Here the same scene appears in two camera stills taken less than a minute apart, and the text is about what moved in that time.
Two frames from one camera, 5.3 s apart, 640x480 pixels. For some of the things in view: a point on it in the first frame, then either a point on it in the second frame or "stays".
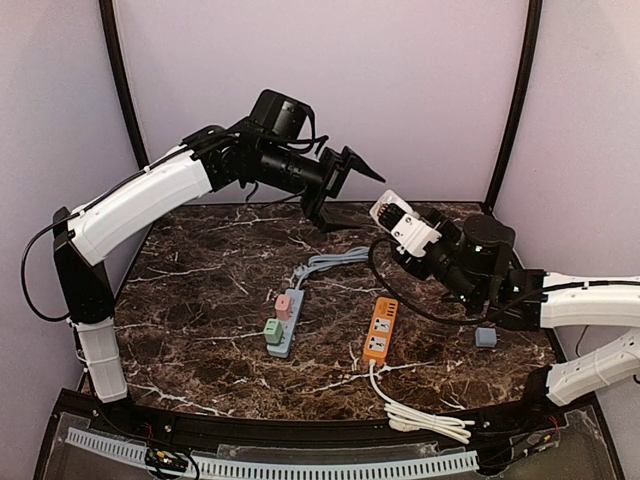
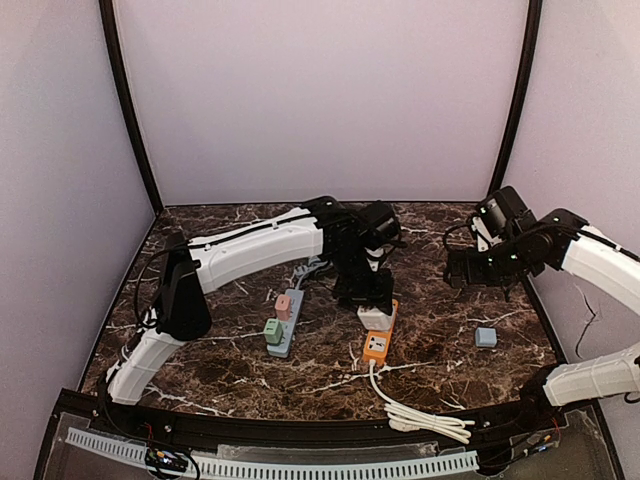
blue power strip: [282, 350] stays
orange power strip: [380, 330] stays
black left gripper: [329, 181] to [364, 288]
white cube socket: [389, 209] to [374, 319]
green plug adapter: [273, 331] stays
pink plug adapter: [283, 307] stays
